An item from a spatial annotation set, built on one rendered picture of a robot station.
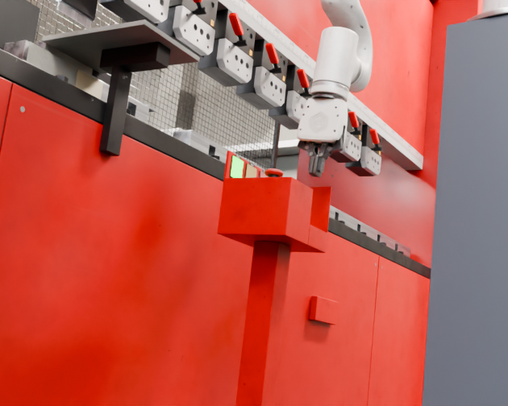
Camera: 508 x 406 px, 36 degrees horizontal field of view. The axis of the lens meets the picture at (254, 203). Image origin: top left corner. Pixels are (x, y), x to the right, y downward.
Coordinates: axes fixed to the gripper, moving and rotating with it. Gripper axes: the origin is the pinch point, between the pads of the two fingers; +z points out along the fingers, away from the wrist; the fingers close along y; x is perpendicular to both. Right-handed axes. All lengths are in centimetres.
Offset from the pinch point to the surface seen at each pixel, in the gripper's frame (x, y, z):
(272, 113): 55, -46, -30
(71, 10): -37, -46, -21
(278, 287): -6.0, -0.6, 27.9
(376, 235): 135, -36, -8
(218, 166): 2.8, -27.3, 0.8
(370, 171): 123, -38, -30
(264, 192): -15.0, -2.9, 9.9
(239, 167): -10.6, -12.9, 3.9
